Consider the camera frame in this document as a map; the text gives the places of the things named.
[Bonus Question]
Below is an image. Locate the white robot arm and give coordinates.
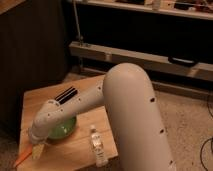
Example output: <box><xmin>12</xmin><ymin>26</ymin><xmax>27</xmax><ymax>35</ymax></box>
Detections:
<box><xmin>28</xmin><ymin>63</ymin><xmax>177</xmax><ymax>171</ymax></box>

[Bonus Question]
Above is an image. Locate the orange pepper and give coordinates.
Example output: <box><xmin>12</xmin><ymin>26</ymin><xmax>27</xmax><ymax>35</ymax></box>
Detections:
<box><xmin>13</xmin><ymin>148</ymin><xmax>32</xmax><ymax>168</ymax></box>

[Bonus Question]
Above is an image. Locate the green ceramic bowl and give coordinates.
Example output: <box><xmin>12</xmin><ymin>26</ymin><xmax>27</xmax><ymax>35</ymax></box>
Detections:
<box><xmin>48</xmin><ymin>117</ymin><xmax>77</xmax><ymax>140</ymax></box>

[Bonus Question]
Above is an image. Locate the clear plastic water bottle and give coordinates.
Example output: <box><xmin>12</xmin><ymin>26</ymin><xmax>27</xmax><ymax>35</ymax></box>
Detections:
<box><xmin>90</xmin><ymin>125</ymin><xmax>108</xmax><ymax>167</ymax></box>

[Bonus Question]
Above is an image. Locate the black striped rectangular box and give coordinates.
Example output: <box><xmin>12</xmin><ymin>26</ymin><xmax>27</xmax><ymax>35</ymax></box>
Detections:
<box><xmin>55</xmin><ymin>86</ymin><xmax>78</xmax><ymax>104</ymax></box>

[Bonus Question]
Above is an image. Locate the long metal case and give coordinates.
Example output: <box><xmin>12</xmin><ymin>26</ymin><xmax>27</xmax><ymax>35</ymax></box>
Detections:
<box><xmin>69</xmin><ymin>41</ymin><xmax>213</xmax><ymax>82</ymax></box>

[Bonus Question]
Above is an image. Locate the thin metal pole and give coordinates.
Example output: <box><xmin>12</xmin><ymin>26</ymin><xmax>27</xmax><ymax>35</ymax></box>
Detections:
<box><xmin>72</xmin><ymin>0</ymin><xmax>83</xmax><ymax>46</ymax></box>

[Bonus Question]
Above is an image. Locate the wooden shelf with clutter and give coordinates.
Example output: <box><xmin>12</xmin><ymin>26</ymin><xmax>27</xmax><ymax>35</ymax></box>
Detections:
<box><xmin>66</xmin><ymin>0</ymin><xmax>213</xmax><ymax>22</ymax></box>

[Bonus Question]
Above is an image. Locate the black floor cable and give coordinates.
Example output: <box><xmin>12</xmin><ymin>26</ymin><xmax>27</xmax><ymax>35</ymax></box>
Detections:
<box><xmin>199</xmin><ymin>96</ymin><xmax>213</xmax><ymax>171</ymax></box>

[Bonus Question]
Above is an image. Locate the black case handle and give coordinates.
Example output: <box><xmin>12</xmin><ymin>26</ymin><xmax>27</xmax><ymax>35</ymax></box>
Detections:
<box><xmin>168</xmin><ymin>57</ymin><xmax>198</xmax><ymax>67</ymax></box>

